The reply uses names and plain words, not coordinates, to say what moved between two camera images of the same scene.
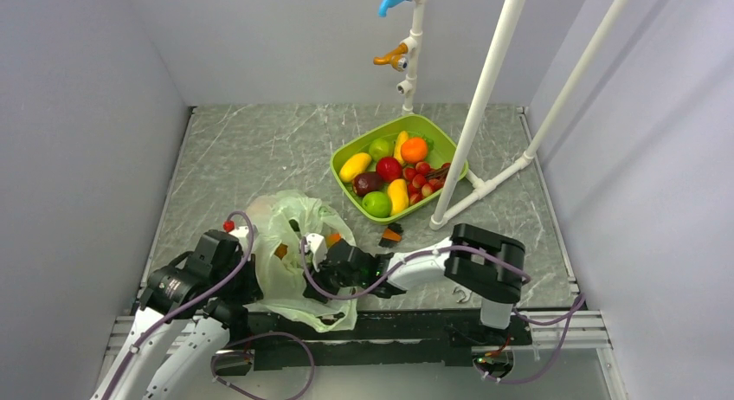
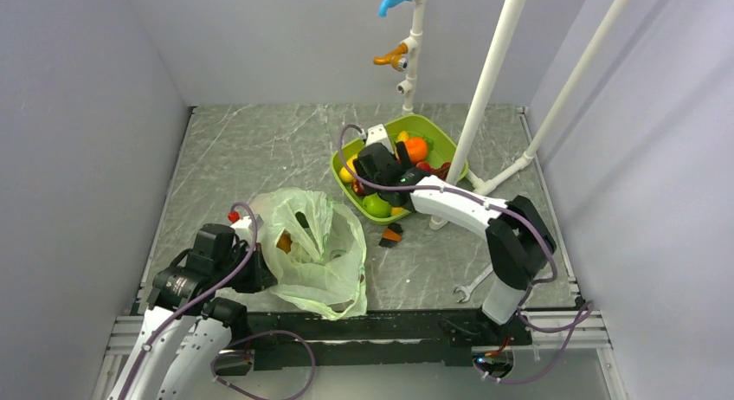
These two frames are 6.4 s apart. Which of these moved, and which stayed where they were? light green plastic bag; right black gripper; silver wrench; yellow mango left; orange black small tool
Moved: light green plastic bag; right black gripper
Stayed: orange black small tool; yellow mango left; silver wrench
